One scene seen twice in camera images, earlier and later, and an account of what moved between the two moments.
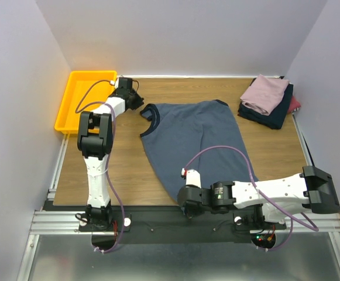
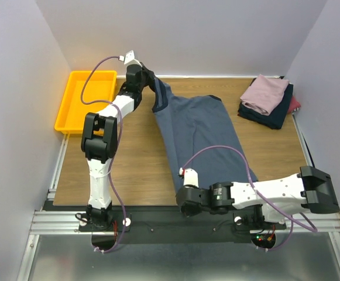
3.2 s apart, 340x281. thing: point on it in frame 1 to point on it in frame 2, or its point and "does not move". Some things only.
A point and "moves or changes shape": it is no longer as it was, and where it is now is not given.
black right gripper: x=188 y=211 does not move
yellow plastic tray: x=86 y=91 does not move
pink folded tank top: x=265 y=94 does not move
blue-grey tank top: x=175 y=132 moves or changes shape
